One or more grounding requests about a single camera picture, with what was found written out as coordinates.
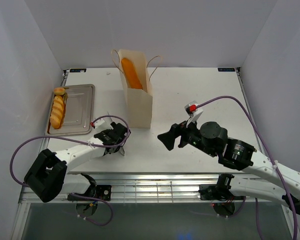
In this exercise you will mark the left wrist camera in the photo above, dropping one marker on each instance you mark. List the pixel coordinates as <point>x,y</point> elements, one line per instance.
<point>101,124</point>

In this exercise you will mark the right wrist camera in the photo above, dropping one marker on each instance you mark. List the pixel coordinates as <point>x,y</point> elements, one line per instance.
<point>194,112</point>

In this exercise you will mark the aluminium frame rail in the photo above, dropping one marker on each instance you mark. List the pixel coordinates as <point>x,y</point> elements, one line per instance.
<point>154,188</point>

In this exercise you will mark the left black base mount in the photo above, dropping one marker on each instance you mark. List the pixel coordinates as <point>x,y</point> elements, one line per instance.
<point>102,192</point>

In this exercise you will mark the beige paper bag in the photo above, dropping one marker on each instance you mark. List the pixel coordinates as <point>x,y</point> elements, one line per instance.
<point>139,102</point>

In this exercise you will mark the long orange bread loaf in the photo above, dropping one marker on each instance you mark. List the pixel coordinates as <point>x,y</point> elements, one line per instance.
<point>131,74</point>

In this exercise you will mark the striped baguette bread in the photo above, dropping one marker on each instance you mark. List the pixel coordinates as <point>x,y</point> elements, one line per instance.
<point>57,112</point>

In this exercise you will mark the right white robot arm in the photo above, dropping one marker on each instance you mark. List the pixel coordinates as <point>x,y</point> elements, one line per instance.
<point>277,183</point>

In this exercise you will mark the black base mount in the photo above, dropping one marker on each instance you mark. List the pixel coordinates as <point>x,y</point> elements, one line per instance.
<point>210,192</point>
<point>102,192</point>

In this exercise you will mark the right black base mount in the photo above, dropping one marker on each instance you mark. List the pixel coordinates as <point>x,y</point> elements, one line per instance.
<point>210,192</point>

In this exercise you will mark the metal tongs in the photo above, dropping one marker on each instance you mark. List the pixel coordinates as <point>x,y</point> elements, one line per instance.
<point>113,136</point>

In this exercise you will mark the small round bun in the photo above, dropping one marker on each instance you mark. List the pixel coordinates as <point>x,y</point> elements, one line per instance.
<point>59,91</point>

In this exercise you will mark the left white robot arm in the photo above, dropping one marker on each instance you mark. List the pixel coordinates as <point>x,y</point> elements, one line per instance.
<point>49,174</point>

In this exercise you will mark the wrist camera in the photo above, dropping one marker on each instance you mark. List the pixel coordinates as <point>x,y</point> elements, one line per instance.
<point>101,124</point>
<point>194,112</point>

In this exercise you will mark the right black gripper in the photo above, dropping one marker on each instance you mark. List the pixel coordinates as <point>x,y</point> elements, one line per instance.
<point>168,138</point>

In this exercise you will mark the metal tray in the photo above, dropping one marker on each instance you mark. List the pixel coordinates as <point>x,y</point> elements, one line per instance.
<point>79,111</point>

